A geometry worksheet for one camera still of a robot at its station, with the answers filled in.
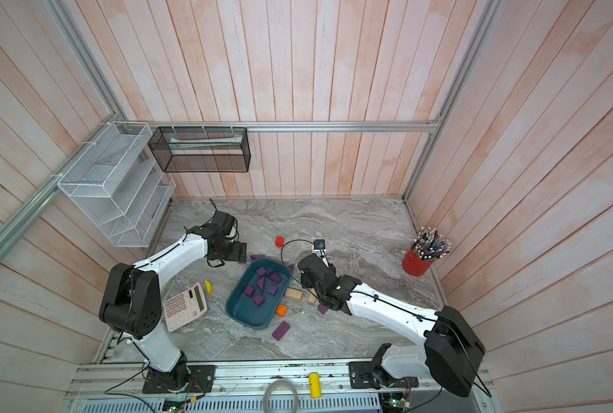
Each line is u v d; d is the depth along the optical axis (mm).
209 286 903
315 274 614
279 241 1038
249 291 883
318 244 718
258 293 887
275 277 928
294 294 886
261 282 917
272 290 903
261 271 928
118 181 722
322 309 860
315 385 713
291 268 936
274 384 707
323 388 725
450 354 405
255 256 986
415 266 926
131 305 462
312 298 890
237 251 841
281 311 858
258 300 870
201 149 1046
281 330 817
